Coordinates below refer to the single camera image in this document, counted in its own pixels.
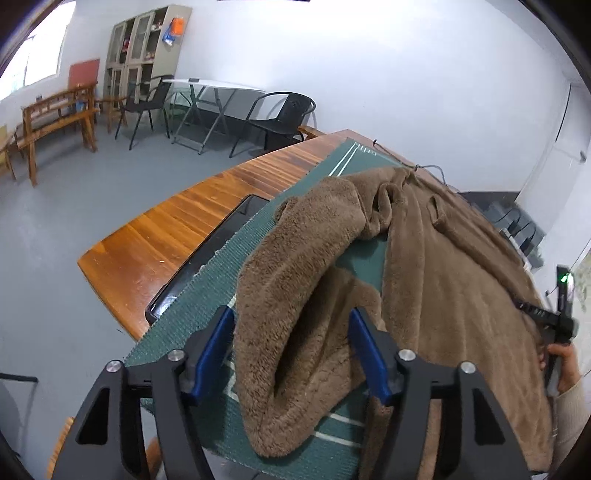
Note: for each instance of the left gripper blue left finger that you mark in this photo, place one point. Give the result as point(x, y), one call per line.
point(105, 440)

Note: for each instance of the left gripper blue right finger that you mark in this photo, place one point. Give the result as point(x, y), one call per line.
point(476, 440)

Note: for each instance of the brown fleece garment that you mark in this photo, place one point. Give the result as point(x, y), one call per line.
point(449, 283)

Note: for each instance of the cream sleeve forearm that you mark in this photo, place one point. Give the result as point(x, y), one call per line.
point(572, 415)

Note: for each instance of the white folding table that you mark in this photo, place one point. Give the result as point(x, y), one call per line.
point(212, 93)

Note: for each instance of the person right hand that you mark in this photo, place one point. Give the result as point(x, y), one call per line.
point(569, 371)

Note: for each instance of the green table mat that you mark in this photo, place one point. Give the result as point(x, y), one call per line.
point(291, 399)

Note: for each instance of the hanging scroll painting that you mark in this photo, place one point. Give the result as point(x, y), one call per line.
point(581, 271)

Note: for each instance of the black metal chair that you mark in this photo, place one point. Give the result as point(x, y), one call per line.
point(287, 123)

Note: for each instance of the wooden bench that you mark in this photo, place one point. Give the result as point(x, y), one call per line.
point(74, 106)

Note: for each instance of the grey storage cabinet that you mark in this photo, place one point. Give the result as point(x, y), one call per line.
point(142, 49)

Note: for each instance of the black tracker camera box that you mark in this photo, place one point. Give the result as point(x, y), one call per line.
point(565, 290)

